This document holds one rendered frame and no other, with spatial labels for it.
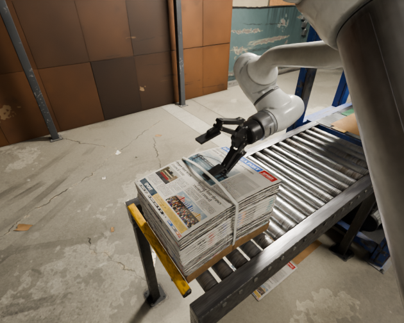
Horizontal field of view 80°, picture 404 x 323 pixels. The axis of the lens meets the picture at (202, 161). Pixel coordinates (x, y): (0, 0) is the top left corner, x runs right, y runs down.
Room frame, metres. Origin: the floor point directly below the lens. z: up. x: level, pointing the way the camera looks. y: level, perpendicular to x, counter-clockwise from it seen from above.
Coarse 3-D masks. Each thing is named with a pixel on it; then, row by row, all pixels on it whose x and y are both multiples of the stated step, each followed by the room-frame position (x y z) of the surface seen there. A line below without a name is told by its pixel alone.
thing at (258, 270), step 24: (360, 192) 0.79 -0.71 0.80; (312, 216) 0.65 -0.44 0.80; (336, 216) 0.69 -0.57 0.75; (288, 240) 0.54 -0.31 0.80; (312, 240) 0.61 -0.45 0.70; (264, 264) 0.44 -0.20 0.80; (216, 288) 0.37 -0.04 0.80; (240, 288) 0.37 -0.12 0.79; (192, 312) 0.31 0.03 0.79; (216, 312) 0.32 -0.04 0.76
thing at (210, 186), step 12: (192, 156) 0.72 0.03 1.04; (192, 168) 0.65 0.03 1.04; (204, 168) 0.65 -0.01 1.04; (204, 180) 0.59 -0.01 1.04; (216, 192) 0.53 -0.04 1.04; (228, 192) 0.53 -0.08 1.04; (228, 204) 0.48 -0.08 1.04; (240, 204) 0.50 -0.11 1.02; (228, 216) 0.47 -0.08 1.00; (240, 216) 0.50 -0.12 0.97; (228, 228) 0.47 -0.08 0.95; (240, 228) 0.50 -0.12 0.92; (228, 240) 0.47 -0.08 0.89
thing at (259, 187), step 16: (208, 160) 0.70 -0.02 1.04; (240, 160) 0.71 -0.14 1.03; (224, 176) 0.61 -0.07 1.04; (240, 176) 0.61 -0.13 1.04; (256, 176) 0.61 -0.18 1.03; (272, 176) 0.62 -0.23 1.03; (240, 192) 0.53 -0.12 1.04; (256, 192) 0.53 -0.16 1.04; (272, 192) 0.58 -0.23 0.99; (256, 208) 0.54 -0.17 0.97; (272, 208) 0.58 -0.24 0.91; (256, 224) 0.54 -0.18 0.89
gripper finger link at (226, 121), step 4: (216, 120) 0.62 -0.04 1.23; (224, 120) 0.61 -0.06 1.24; (228, 120) 0.62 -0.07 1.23; (232, 120) 0.63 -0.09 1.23; (236, 120) 0.64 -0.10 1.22; (240, 120) 0.64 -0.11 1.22; (244, 120) 0.65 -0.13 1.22; (224, 124) 0.61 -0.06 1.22; (228, 124) 0.62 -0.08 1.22; (232, 124) 0.63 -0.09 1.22; (236, 124) 0.63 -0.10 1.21
